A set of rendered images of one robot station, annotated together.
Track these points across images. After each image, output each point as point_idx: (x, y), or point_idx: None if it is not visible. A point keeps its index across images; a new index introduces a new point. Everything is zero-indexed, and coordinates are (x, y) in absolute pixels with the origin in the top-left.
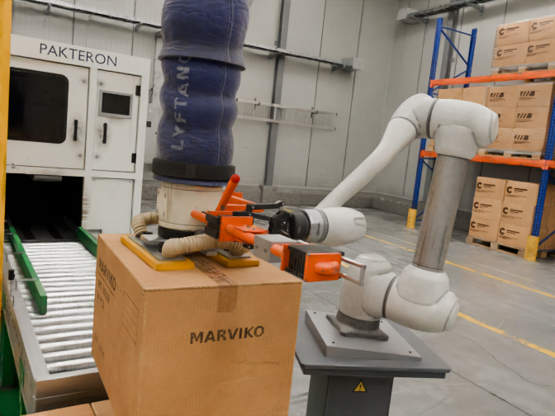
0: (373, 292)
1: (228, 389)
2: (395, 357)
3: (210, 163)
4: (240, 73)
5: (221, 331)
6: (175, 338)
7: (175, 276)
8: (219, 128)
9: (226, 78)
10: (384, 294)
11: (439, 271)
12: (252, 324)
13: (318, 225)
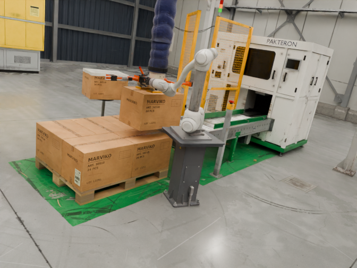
0: None
1: (130, 114)
2: (178, 136)
3: (151, 65)
4: (163, 43)
5: (130, 100)
6: (125, 98)
7: (133, 88)
8: (154, 57)
9: (155, 45)
10: None
11: (189, 110)
12: (135, 100)
13: (150, 81)
